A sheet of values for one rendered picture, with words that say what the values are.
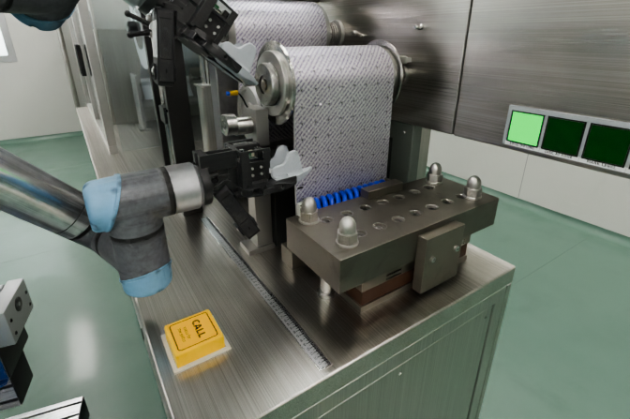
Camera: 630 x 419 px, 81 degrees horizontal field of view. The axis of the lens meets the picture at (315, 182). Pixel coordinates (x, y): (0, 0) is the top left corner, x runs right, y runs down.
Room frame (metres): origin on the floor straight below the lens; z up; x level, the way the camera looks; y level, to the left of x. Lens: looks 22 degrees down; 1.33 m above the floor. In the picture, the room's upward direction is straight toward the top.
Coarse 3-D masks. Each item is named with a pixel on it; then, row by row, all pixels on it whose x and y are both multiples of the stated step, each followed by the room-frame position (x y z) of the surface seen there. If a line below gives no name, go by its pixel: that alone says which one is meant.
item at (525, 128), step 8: (520, 112) 0.62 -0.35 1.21; (512, 120) 0.63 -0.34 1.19; (520, 120) 0.62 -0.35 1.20; (528, 120) 0.61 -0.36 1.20; (536, 120) 0.60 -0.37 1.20; (512, 128) 0.63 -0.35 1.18; (520, 128) 0.62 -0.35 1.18; (528, 128) 0.61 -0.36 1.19; (536, 128) 0.60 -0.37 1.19; (512, 136) 0.63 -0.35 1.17; (520, 136) 0.61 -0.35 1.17; (528, 136) 0.60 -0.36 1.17; (536, 136) 0.59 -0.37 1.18; (536, 144) 0.59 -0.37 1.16
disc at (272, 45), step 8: (272, 40) 0.68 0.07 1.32; (264, 48) 0.71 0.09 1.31; (272, 48) 0.68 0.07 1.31; (280, 48) 0.66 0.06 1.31; (280, 56) 0.66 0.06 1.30; (288, 56) 0.64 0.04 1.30; (288, 64) 0.64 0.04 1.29; (288, 72) 0.64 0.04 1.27; (288, 104) 0.64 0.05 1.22; (288, 112) 0.64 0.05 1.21; (272, 120) 0.69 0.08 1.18; (280, 120) 0.66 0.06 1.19
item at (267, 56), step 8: (264, 56) 0.69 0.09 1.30; (272, 56) 0.67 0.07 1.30; (280, 64) 0.65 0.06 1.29; (280, 72) 0.64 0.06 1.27; (280, 80) 0.65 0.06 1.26; (288, 80) 0.64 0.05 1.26; (280, 88) 0.65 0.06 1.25; (288, 88) 0.64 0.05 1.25; (280, 96) 0.65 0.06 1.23; (288, 96) 0.64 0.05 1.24; (280, 104) 0.65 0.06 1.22; (272, 112) 0.68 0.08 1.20; (280, 112) 0.65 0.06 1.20
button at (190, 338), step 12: (204, 312) 0.46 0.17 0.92; (168, 324) 0.44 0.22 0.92; (180, 324) 0.43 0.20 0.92; (192, 324) 0.43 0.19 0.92; (204, 324) 0.43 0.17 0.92; (216, 324) 0.44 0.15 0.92; (168, 336) 0.41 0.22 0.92; (180, 336) 0.41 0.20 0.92; (192, 336) 0.41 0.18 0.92; (204, 336) 0.41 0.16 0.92; (216, 336) 0.41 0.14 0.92; (180, 348) 0.39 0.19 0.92; (192, 348) 0.39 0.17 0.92; (204, 348) 0.40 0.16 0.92; (216, 348) 0.41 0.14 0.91; (180, 360) 0.38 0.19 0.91; (192, 360) 0.39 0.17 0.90
